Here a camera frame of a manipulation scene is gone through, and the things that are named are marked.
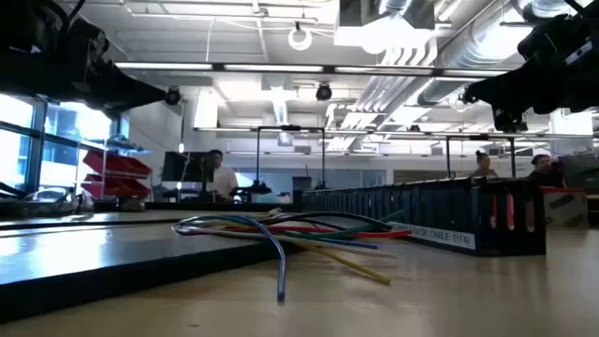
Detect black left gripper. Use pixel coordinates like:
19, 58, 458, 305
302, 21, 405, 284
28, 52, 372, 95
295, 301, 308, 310
0, 19, 168, 117

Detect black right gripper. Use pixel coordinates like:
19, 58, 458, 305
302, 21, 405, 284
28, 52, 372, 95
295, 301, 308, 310
460, 2, 599, 135

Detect black slotted cable duct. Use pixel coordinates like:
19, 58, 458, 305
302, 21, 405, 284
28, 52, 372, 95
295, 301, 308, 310
299, 176, 548, 257

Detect black duct cover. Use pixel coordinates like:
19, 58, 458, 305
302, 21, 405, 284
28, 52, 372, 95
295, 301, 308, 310
0, 217, 305, 325

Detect green cable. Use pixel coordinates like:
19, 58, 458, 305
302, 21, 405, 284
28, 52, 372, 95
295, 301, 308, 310
280, 209, 406, 241

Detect black cable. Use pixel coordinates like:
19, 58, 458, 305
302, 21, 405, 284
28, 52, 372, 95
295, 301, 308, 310
261, 210, 393, 231

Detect bundle of coloured wires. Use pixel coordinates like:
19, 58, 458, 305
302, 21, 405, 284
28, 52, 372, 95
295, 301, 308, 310
170, 213, 287, 303
224, 214, 380, 250

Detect yellow cable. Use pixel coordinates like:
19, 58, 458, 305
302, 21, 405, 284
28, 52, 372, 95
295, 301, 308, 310
280, 236, 392, 286

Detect black ceiling spotlight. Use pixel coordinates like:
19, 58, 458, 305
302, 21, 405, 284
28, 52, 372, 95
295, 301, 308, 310
163, 86, 183, 107
314, 81, 334, 102

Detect white shelf rack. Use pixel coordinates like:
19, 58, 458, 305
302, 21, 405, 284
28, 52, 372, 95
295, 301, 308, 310
73, 134, 154, 203

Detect red storage bin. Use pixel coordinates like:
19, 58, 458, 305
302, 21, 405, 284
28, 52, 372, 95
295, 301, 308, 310
80, 174, 152, 199
82, 150, 153, 177

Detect person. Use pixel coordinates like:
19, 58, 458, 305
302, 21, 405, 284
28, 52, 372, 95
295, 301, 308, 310
527, 154, 566, 189
207, 149, 241, 201
469, 150, 500, 180

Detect black computer monitor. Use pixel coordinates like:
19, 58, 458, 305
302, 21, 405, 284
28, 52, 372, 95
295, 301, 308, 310
161, 151, 214, 184

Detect clear safety glasses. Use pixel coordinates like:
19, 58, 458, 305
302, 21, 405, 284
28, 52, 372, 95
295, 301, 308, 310
21, 185, 95, 215

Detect cardboard box with red top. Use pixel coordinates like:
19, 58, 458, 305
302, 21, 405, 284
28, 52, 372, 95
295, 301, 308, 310
540, 185, 589, 230

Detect long ceiling light strip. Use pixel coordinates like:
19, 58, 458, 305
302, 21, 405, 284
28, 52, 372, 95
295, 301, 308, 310
114, 62, 509, 77

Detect silver ventilation duct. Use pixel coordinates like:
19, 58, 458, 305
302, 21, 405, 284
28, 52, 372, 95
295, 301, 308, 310
416, 0, 537, 107

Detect black aluminium table frame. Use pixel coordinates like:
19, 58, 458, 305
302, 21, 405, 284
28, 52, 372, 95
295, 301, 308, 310
91, 200, 303, 212

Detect white cable coil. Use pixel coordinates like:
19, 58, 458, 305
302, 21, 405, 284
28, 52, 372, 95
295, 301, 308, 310
286, 25, 314, 52

